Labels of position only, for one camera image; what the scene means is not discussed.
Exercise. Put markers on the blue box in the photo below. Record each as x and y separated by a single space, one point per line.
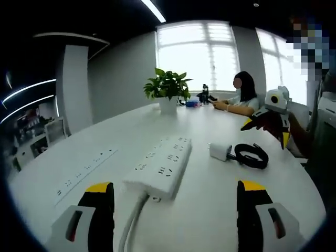
193 103

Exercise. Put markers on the white charger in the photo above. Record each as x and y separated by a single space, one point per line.
219 151

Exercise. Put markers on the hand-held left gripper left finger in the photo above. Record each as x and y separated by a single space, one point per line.
86 225

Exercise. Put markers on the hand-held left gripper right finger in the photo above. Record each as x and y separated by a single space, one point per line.
260 225

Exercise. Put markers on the potted green plant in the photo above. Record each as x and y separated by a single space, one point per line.
168 89

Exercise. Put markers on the built-in desk socket strip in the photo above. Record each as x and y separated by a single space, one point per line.
86 168

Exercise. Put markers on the bright window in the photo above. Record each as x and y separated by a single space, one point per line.
197 57
278 68

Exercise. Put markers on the ceiling light strip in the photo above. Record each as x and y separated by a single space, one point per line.
29 89
26 107
155 10

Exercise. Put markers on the white desk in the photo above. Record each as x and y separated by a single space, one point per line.
204 210

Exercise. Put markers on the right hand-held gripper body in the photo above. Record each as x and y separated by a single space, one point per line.
281 101

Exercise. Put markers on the white power strip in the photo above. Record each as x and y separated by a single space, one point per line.
162 165

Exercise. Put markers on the black water bottle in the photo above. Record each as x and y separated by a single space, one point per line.
205 93

